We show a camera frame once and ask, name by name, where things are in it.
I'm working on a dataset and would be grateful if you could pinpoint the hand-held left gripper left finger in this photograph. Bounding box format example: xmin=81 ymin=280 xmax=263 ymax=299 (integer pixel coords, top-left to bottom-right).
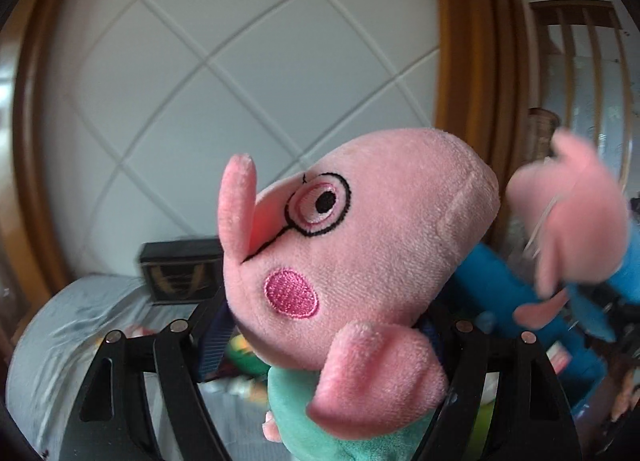
xmin=59 ymin=286 xmax=238 ymax=461

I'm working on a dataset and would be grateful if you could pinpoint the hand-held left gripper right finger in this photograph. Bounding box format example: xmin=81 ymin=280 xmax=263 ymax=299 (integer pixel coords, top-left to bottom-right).
xmin=415 ymin=298 xmax=583 ymax=461

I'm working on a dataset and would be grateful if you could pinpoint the blue plastic crate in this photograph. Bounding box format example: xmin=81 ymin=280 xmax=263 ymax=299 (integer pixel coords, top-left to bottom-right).
xmin=450 ymin=240 xmax=608 ymax=394

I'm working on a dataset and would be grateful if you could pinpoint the pig plush with green body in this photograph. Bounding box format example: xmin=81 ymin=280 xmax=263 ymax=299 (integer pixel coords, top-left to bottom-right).
xmin=217 ymin=127 xmax=501 ymax=461

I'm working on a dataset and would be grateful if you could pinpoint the pig plush with blue body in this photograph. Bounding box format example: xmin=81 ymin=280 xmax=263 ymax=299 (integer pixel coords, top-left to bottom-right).
xmin=505 ymin=128 xmax=640 ymax=342

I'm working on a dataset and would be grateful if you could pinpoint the green and yellow plush toy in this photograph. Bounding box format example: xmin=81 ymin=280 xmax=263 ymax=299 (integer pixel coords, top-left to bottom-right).
xmin=222 ymin=333 xmax=273 ymax=402

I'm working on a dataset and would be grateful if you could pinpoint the black gift bag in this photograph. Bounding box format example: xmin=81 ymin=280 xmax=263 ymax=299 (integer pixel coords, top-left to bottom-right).
xmin=139 ymin=237 xmax=227 ymax=306

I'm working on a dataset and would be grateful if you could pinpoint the grey printed bed sheet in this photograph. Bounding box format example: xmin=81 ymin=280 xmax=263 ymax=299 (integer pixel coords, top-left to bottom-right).
xmin=5 ymin=273 xmax=281 ymax=461

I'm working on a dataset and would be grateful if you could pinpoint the white padded headboard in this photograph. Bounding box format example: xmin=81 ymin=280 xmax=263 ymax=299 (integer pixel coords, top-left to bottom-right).
xmin=45 ymin=0 xmax=443 ymax=287

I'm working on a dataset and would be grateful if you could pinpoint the wooden headboard frame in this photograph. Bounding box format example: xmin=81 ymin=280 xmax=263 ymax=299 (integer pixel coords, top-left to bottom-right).
xmin=10 ymin=0 xmax=533 ymax=292

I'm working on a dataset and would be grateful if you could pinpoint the wooden slatted frame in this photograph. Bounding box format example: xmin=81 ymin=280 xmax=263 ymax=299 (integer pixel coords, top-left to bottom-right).
xmin=529 ymin=0 xmax=633 ymax=167

